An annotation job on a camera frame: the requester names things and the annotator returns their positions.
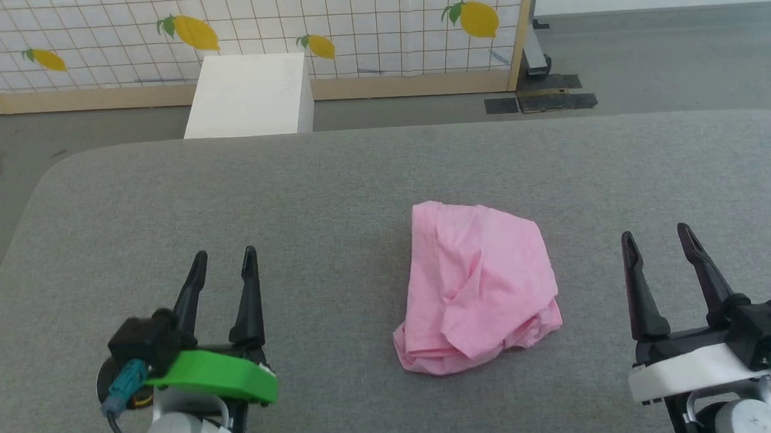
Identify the pink garment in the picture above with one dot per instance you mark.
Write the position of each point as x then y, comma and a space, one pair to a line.
473, 284

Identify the white box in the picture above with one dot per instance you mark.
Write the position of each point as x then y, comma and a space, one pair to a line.
250, 95

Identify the black floor mat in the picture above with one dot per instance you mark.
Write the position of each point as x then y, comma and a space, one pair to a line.
553, 100

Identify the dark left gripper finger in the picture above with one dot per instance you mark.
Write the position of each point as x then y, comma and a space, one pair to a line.
193, 290
249, 307

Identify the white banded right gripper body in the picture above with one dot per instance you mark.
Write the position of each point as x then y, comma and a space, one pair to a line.
685, 369

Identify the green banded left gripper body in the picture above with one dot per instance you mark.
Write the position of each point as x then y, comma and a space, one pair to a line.
223, 374

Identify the lemon print partition screen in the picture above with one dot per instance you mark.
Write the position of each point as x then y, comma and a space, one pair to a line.
364, 22

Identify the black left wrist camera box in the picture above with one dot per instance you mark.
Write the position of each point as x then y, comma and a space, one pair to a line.
147, 341

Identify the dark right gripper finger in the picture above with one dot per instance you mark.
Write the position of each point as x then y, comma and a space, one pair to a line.
643, 303
710, 277

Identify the grey metal base bar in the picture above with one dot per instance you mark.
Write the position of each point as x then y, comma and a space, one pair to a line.
536, 54

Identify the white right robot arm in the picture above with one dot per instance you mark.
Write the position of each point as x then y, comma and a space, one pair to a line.
746, 419

